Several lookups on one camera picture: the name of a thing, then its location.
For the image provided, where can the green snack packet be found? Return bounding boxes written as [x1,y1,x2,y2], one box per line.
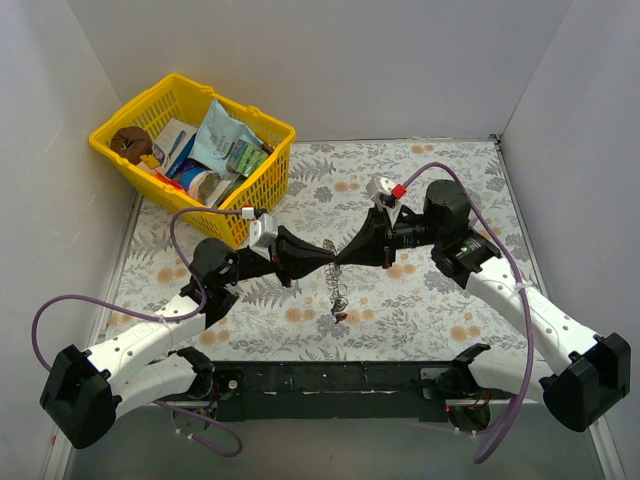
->
[226,139,269,178]

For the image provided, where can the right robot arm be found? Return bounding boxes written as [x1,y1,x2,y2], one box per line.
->
[337,178,631,432]

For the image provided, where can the white blue box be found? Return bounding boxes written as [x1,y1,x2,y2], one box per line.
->
[151,118,198,177]

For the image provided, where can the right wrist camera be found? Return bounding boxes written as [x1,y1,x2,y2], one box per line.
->
[366,177,407,208]

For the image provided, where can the floral patterned table mat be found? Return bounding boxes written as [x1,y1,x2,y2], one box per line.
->
[101,140,537,361]

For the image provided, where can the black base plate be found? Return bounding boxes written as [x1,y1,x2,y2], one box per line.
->
[89,349,571,421]

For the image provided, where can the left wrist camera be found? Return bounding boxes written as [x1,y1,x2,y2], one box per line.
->
[249,214,279,260]

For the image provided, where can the light blue chips bag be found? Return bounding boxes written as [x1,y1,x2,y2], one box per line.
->
[189,98,262,174]

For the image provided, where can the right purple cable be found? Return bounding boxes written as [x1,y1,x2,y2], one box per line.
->
[402,162,534,465]

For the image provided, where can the grey brown pouch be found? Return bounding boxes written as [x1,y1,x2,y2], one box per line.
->
[187,171,241,208]

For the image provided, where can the aluminium frame rail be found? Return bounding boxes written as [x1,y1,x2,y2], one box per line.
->
[39,362,626,480]

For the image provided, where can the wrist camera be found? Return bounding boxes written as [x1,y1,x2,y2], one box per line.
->
[366,177,407,208]
[249,214,279,260]

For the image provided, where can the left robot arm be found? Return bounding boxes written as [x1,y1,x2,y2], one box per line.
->
[39,227,335,449]

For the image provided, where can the yellow plastic shopping basket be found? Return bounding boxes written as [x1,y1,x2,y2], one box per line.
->
[89,74,296,247]

